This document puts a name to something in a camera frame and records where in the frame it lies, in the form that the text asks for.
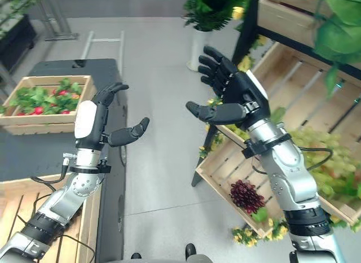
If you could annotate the thin green branch plant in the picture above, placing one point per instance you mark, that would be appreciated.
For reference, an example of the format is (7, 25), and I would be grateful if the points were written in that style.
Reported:
(14, 6)

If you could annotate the black table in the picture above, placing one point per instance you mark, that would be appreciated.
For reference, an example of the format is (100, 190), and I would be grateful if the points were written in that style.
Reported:
(112, 195)

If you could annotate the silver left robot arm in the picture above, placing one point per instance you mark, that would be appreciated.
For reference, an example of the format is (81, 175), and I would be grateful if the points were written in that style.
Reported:
(81, 186)

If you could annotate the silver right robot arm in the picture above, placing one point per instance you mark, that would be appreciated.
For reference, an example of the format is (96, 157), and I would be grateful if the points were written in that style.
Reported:
(290, 172)

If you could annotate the white tall vase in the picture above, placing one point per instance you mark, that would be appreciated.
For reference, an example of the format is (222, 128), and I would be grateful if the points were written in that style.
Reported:
(199, 50)

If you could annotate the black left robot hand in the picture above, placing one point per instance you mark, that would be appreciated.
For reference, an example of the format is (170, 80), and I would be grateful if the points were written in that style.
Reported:
(87, 119)

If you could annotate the green grape leaf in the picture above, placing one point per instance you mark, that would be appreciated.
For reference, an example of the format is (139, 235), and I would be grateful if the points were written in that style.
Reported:
(260, 215)

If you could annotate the wooden crate with grapes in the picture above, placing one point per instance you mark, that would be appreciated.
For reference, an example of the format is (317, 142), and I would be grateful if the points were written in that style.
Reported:
(220, 167)

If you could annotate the black planter box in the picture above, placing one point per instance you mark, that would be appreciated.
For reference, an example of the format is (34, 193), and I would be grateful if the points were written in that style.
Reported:
(17, 43)

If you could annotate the green leafy radish tops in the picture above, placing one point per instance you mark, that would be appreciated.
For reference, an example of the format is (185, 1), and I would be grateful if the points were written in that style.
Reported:
(31, 98)

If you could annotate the hanging green leaf vine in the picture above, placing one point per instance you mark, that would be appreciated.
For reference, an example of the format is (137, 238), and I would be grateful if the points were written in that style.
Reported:
(338, 34)

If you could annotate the plain wooden shelf crate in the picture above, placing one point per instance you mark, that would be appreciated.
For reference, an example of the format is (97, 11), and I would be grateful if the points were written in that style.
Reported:
(282, 20)

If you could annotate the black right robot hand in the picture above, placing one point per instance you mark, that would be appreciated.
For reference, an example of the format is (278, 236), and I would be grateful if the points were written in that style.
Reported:
(239, 88)

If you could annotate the green fern plant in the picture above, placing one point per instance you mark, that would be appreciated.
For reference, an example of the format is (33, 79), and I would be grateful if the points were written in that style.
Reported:
(210, 9)

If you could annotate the empty light wooden crate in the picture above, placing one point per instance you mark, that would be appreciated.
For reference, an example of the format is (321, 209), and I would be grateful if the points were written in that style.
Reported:
(90, 218)

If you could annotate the wooden crate with radishes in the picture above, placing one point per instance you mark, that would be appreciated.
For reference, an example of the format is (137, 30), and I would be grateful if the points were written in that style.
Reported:
(42, 124)

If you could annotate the yellow flower garland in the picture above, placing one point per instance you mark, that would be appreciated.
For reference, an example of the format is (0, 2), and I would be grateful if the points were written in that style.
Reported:
(245, 64)
(215, 139)
(248, 236)

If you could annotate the grey metal stand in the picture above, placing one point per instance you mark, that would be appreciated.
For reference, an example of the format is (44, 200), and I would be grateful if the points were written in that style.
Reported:
(59, 23)

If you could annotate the slatted empty wooden crate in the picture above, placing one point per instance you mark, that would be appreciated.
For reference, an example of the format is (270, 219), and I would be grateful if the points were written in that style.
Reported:
(285, 68)

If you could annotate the grey robot body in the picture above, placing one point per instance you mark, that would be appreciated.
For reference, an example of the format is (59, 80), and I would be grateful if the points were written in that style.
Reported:
(200, 258)

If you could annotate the green grape bunch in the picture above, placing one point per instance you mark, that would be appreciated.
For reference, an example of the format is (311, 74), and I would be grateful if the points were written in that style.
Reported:
(338, 158)

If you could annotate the dark red grape bunch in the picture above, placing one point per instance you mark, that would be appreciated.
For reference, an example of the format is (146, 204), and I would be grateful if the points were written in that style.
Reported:
(246, 196)

